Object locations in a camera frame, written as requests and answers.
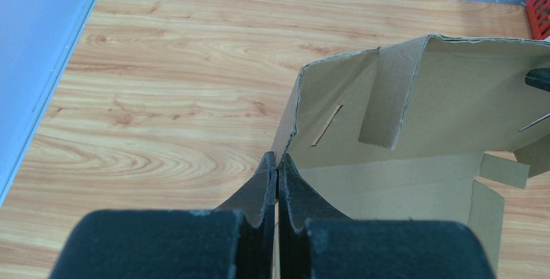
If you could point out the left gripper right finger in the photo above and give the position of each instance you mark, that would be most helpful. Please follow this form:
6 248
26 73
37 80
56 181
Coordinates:
319 241

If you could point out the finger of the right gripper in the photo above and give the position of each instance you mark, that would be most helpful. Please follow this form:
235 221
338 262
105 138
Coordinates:
539 78

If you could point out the red plastic basket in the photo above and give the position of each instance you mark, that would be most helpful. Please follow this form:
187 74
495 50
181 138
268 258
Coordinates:
538 17

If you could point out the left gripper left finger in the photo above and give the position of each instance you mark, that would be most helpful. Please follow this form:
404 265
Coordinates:
233 240

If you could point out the brown cardboard box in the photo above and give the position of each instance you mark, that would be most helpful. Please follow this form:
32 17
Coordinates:
405 131

